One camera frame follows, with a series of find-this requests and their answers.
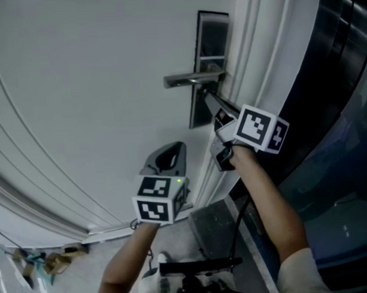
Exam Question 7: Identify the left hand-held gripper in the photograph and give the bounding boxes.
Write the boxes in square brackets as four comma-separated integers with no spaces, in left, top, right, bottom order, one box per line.
[127,141,193,227]

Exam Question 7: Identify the person's right forearm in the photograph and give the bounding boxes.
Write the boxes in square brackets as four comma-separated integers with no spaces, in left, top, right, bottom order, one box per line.
[228,141,311,266]

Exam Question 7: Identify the steel door lock plate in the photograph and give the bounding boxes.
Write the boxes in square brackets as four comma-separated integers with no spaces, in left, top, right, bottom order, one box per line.
[181,8,237,130]

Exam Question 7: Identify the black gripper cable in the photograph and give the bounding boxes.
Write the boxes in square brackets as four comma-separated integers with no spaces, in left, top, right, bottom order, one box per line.
[226,197,257,262]

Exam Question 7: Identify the teal box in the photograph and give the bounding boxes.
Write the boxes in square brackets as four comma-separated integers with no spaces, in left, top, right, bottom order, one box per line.
[25,251,57,288]

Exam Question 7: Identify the white panelled door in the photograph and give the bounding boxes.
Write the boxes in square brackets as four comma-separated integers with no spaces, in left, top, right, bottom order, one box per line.
[0,0,338,251]

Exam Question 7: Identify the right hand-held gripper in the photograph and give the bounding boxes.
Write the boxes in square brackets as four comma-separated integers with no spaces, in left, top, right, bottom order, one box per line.
[202,85,293,174]

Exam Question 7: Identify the brown cardboard box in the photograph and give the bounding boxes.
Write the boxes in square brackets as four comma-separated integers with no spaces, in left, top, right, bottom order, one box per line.
[61,243,90,260]
[43,252,72,276]
[12,247,36,279]

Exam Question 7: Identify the steel door lever handle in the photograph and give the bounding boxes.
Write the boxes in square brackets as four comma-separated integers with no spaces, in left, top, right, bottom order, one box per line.
[162,70,228,90]

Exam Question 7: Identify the black chest camera mount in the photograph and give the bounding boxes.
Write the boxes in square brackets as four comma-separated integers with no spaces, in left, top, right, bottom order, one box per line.
[158,256,246,293]

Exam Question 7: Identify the dark stone plinth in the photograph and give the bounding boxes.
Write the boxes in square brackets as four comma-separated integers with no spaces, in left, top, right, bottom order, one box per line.
[188,194,282,293]

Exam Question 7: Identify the person's light clothing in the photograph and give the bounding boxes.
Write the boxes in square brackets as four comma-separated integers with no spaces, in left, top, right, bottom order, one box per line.
[85,247,334,293]

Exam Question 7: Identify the person's left forearm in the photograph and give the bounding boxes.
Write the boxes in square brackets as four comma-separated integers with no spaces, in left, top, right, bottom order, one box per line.
[90,222,166,293]

